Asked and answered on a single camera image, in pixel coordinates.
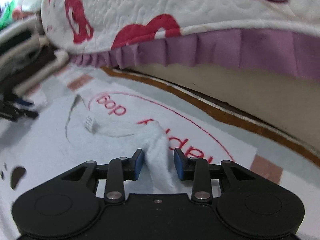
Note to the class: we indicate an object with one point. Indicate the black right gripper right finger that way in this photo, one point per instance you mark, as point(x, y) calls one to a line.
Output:
point(196, 170)

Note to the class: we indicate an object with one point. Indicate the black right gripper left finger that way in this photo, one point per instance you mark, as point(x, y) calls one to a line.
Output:
point(120, 170)

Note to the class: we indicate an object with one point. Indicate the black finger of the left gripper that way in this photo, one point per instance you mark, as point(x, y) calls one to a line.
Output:
point(15, 110)

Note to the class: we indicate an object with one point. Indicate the white printed t-shirt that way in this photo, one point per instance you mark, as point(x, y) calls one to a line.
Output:
point(101, 123)

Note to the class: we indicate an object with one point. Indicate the stack of folded clothes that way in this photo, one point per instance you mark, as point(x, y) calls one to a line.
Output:
point(27, 57)

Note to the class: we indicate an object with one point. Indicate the checkered bed sheet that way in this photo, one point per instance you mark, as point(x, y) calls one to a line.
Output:
point(278, 158)

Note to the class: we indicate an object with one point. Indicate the beige mattress side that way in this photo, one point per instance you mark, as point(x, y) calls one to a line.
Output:
point(289, 104)

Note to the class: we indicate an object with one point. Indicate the white bear print quilt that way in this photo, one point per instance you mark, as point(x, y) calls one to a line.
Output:
point(281, 36)

